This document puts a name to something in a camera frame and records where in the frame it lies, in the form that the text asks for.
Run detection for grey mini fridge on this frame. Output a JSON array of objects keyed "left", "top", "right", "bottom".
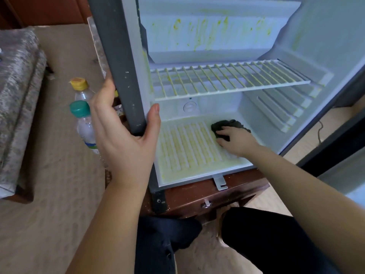
[{"left": 86, "top": 0, "right": 365, "bottom": 213}]

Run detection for fridge door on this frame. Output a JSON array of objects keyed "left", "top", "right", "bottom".
[{"left": 295, "top": 108, "right": 365, "bottom": 210}]

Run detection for person's dark trousers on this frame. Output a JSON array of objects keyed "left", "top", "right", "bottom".
[{"left": 135, "top": 205, "right": 343, "bottom": 274}]

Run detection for green cap water bottle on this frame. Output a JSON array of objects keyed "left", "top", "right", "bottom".
[{"left": 70, "top": 100, "right": 102, "bottom": 155}]

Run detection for orange soda bottle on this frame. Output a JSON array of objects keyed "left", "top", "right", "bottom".
[{"left": 69, "top": 77, "right": 95, "bottom": 104}]

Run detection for person's right forearm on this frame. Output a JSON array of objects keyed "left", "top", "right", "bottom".
[{"left": 248, "top": 147, "right": 365, "bottom": 274}]

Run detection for person's left hand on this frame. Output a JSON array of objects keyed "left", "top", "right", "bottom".
[{"left": 89, "top": 77, "right": 162, "bottom": 189}]

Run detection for dark red wooden stand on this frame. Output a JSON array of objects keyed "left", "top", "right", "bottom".
[{"left": 104, "top": 167, "right": 272, "bottom": 221}]

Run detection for dark grey cloth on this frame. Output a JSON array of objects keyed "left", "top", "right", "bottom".
[{"left": 211, "top": 118, "right": 252, "bottom": 140}]

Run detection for white wire shelf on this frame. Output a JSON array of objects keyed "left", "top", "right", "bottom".
[{"left": 149, "top": 59, "right": 312, "bottom": 102}]

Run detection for grey upholstered bench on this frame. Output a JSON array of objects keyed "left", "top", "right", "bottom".
[{"left": 86, "top": 16, "right": 110, "bottom": 79}]

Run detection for black power cable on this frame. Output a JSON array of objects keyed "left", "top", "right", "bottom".
[{"left": 315, "top": 116, "right": 327, "bottom": 144}]

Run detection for person's right hand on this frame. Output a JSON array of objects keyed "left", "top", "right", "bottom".
[{"left": 215, "top": 125, "right": 264, "bottom": 160}]

